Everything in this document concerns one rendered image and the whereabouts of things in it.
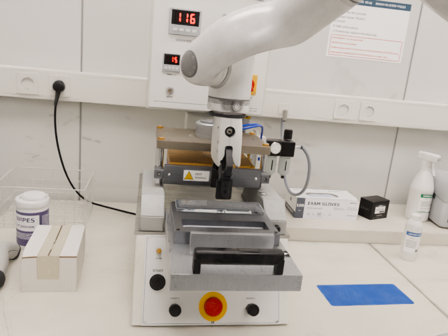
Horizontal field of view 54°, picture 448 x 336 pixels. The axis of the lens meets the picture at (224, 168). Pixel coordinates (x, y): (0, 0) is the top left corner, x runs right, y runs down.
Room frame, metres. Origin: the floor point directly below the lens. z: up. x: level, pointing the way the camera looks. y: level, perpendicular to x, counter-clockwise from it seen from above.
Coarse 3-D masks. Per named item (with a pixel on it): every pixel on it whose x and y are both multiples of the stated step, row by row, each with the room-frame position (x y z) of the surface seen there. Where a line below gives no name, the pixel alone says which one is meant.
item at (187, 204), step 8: (176, 200) 0.89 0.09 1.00; (184, 200) 0.89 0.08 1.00; (192, 200) 0.90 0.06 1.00; (192, 208) 0.85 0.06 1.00; (200, 208) 0.85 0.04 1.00; (208, 208) 0.86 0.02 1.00; (216, 208) 0.86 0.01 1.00; (224, 208) 0.87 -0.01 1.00; (232, 208) 0.87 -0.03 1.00; (240, 208) 0.88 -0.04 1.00; (248, 208) 0.88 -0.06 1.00; (256, 208) 0.89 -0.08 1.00
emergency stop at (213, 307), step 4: (208, 300) 0.84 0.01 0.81; (212, 300) 0.84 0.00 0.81; (216, 300) 0.84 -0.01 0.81; (220, 300) 0.84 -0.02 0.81; (204, 304) 0.84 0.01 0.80; (208, 304) 0.83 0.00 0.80; (212, 304) 0.83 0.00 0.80; (216, 304) 0.83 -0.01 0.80; (220, 304) 0.84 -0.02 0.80; (204, 308) 0.83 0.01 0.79; (208, 308) 0.83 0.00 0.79; (212, 308) 0.83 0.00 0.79; (216, 308) 0.83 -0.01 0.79; (220, 308) 0.83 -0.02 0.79; (208, 312) 0.82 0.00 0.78; (212, 312) 0.83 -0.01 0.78; (216, 312) 0.83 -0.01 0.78; (220, 312) 0.83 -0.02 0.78; (212, 316) 0.83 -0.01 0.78
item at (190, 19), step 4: (176, 12) 1.20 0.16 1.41; (180, 12) 1.20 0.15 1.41; (184, 12) 1.20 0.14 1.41; (188, 12) 1.20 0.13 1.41; (176, 16) 1.20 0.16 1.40; (180, 16) 1.20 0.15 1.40; (184, 16) 1.20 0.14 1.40; (188, 16) 1.20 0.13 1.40; (192, 16) 1.21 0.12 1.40; (196, 16) 1.21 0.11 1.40; (176, 20) 1.20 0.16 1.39; (180, 20) 1.20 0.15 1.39; (184, 20) 1.20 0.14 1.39; (188, 20) 1.20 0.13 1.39; (192, 20) 1.21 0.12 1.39; (188, 24) 1.20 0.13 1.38; (192, 24) 1.21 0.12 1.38
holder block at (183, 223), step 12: (180, 216) 0.82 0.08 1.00; (192, 216) 0.83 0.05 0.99; (204, 216) 0.83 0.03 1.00; (216, 216) 0.84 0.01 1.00; (228, 216) 0.85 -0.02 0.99; (240, 216) 0.85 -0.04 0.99; (252, 216) 0.86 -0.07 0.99; (264, 216) 0.87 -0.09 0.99; (180, 228) 0.76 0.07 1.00; (192, 228) 0.76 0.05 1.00; (204, 228) 0.77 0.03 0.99; (216, 228) 0.81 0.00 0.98; (228, 228) 0.82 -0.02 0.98; (240, 228) 0.82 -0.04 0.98; (252, 228) 0.83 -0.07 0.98; (264, 228) 0.83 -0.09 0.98; (180, 240) 0.74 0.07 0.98; (276, 240) 0.78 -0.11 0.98
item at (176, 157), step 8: (168, 152) 1.10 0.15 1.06; (176, 152) 1.10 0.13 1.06; (184, 152) 1.11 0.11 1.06; (192, 152) 1.12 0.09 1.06; (200, 152) 1.13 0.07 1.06; (208, 152) 1.08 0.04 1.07; (168, 160) 1.07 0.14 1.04; (176, 160) 1.02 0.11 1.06; (184, 160) 1.03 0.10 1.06; (192, 160) 1.03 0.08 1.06; (200, 160) 1.04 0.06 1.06; (208, 160) 1.05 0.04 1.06; (248, 160) 1.09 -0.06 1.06
